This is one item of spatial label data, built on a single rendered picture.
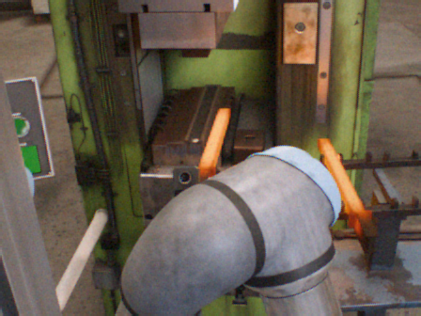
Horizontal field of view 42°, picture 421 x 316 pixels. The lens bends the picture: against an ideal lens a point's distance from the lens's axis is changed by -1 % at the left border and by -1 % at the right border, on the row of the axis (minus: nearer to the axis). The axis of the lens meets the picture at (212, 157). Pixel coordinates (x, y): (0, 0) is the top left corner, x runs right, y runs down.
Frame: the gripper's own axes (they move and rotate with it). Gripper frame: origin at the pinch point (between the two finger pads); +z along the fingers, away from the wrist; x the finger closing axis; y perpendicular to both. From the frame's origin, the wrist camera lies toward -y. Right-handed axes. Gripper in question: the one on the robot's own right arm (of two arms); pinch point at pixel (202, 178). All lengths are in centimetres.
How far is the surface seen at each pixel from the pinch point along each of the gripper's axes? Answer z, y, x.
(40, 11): 527, 82, -284
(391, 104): 296, 109, 90
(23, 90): 36, -6, -55
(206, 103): 70, 13, -10
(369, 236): -5.4, 9.8, 33.4
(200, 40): 41.2, -16.7, -5.6
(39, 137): 31, 6, -50
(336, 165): 23.5, 10.1, 28.8
